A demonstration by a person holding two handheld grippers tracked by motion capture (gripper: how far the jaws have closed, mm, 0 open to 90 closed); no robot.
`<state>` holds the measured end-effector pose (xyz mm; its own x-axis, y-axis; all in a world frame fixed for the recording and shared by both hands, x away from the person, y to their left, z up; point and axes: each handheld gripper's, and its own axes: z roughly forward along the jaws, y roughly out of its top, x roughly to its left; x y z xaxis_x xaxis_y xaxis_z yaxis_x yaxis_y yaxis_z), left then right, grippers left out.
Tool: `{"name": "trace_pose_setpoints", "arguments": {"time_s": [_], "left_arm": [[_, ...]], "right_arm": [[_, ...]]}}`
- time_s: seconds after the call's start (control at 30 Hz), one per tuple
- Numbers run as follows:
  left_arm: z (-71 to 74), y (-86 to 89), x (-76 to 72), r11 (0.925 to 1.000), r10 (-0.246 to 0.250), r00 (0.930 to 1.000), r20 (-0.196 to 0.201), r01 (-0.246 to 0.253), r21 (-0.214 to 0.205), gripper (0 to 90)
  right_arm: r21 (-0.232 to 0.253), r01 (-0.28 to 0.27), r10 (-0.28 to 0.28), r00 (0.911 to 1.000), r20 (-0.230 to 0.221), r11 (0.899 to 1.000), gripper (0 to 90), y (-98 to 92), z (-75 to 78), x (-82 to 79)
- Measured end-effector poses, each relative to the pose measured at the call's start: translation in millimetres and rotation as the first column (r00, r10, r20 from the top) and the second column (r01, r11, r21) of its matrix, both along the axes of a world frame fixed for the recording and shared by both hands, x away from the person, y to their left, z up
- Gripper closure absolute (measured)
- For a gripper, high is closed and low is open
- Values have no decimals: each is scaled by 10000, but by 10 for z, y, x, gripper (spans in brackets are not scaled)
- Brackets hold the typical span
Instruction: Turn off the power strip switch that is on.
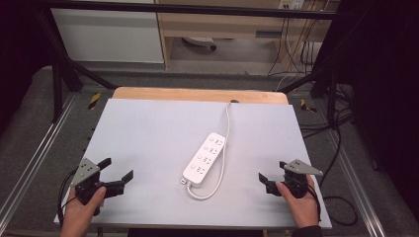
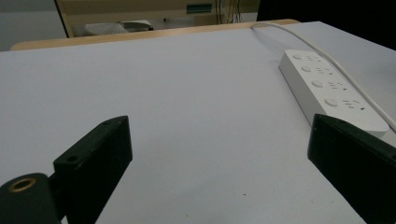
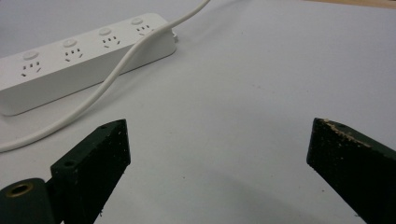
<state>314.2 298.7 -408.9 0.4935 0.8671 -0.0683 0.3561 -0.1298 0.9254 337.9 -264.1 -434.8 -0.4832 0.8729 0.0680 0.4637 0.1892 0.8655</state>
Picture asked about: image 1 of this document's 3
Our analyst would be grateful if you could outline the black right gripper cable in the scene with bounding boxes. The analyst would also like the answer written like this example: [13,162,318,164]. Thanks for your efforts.
[305,184,322,222]

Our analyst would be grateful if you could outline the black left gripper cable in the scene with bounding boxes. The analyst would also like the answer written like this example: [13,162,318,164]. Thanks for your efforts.
[57,167,80,227]

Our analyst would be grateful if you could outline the white wall socket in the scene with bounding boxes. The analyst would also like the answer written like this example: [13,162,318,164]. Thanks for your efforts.
[278,0,305,11]

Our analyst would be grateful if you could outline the black metal stand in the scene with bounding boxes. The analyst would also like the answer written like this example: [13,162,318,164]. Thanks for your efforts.
[280,9,355,127]
[34,6,118,123]

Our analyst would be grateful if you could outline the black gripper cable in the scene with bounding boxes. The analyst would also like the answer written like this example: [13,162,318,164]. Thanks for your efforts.
[57,167,80,227]
[305,184,322,222]

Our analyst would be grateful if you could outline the wooden desk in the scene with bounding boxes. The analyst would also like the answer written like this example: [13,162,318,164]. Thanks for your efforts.
[154,0,341,71]

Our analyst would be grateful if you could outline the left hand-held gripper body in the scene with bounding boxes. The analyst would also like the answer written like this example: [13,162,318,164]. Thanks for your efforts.
[69,157,108,217]

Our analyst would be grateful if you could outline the person's left hand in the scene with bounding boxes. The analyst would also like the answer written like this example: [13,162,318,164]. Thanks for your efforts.
[59,186,108,229]

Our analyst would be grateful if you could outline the white cabinet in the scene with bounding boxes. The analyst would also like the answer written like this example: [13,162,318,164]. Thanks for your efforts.
[50,8,165,64]

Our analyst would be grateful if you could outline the black curtain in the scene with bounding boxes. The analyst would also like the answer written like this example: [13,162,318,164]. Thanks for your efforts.
[0,0,57,136]
[324,0,419,215]

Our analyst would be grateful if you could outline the white floor power strip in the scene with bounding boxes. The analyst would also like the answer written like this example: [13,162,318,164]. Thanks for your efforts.
[182,36,218,51]

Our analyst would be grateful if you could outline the black metal crossbar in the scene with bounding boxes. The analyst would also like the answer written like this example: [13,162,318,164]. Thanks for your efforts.
[39,0,340,20]

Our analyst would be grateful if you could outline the person's right hand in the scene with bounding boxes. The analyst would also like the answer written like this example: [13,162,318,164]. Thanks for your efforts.
[276,174,320,229]

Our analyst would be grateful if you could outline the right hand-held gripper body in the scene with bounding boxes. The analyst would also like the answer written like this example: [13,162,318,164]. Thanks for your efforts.
[282,159,324,199]

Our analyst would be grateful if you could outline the black floor cable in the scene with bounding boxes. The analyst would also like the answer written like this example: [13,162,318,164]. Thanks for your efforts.
[297,108,359,228]

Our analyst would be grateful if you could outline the aluminium floor rail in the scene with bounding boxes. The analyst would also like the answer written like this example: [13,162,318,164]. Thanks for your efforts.
[324,127,387,237]
[0,93,79,225]

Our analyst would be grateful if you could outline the white table cover board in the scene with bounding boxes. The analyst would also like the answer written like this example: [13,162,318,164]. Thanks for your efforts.
[53,98,333,230]

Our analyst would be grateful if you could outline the white power strip cable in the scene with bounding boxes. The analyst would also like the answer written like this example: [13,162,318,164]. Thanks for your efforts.
[186,102,232,201]

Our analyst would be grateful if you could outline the bunch of hanging cables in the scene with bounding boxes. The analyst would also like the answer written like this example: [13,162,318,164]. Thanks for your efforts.
[267,14,327,77]

